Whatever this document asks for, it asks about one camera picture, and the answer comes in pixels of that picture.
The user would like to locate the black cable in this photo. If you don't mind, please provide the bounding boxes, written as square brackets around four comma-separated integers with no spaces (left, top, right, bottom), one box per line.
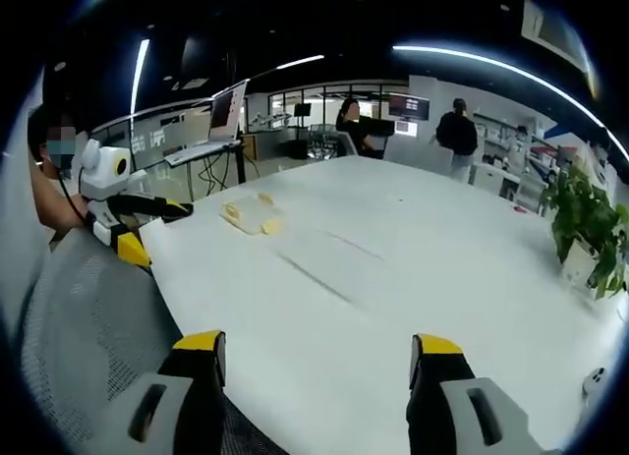
[57,166,95,226]

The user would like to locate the wall monitor screen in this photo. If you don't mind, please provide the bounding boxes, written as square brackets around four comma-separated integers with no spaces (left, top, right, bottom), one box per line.
[387,93,431,123]

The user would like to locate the open silver laptop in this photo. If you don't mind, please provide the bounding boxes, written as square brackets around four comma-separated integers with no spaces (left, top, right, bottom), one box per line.
[163,80,249,167]

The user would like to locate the person's head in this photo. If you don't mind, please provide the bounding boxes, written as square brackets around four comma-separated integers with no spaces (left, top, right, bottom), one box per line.
[27,103,80,174]

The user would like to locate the white cabinet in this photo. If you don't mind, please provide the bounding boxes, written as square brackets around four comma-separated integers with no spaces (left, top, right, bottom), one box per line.
[470,161,522,201]

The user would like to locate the small white device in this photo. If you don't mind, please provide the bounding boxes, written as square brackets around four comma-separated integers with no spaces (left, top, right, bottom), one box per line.
[581,367,608,395]

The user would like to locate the white plant pot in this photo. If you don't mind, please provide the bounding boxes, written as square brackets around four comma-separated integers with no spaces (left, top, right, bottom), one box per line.
[559,238,603,285]

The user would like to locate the ceiling light strip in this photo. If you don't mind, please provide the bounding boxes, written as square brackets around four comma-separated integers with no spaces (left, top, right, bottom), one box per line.
[391,43,629,157]
[254,54,326,77]
[130,37,151,118]

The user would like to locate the cream plastic buckle part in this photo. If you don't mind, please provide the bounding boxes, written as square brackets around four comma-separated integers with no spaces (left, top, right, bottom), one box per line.
[219,201,246,227]
[258,216,287,238]

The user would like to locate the black screen on stand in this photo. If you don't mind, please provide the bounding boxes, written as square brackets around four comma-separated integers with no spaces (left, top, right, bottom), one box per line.
[293,102,313,159]

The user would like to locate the green potted plant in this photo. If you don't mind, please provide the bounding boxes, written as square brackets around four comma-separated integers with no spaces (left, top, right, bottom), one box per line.
[539,163,629,300]

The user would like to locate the white ceiling panel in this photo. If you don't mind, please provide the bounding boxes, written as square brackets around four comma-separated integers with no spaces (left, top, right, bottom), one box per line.
[519,0,592,74]

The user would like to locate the glass partition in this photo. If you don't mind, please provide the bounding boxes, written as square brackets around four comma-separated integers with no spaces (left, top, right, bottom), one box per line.
[89,97,218,202]

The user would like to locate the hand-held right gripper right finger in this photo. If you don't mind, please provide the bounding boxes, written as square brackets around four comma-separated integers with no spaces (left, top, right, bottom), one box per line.
[406,332,567,455]

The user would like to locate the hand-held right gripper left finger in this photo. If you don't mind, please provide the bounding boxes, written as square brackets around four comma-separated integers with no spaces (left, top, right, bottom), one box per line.
[95,329,228,455]

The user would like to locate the grey mesh office chair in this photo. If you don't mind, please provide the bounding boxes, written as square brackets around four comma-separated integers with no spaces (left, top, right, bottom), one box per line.
[18,225,282,455]

